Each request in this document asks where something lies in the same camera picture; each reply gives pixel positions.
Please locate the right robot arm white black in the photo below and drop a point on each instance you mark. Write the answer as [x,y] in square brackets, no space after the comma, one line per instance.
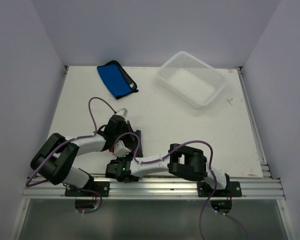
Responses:
[182,161]

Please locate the aluminium mounting rail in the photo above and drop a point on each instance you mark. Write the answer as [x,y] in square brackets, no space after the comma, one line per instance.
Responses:
[163,188]

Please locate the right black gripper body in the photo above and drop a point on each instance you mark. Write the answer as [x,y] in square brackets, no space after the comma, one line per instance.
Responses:
[121,159]

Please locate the right wrist camera red cap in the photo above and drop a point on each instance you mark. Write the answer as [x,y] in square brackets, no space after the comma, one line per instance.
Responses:
[119,149]

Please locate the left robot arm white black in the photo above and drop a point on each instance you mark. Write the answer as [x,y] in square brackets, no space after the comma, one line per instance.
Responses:
[54,161]

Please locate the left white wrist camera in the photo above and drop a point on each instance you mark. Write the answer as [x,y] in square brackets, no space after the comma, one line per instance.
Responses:
[123,112]

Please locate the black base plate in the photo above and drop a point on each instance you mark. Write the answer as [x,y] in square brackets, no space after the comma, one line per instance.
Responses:
[101,187]
[233,189]

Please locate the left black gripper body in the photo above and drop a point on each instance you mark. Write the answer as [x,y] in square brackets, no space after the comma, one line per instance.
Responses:
[125,128]

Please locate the purple and black towel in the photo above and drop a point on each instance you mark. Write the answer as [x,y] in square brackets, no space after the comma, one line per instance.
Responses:
[134,142]

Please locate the white plastic mesh basket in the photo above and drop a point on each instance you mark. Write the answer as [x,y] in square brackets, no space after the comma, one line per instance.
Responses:
[191,79]

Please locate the blue and black towel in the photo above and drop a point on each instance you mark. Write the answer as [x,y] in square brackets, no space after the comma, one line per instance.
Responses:
[117,80]

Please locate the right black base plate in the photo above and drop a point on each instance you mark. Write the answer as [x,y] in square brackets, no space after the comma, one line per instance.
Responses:
[233,189]

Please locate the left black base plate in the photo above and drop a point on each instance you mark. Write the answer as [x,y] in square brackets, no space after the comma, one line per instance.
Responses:
[101,187]

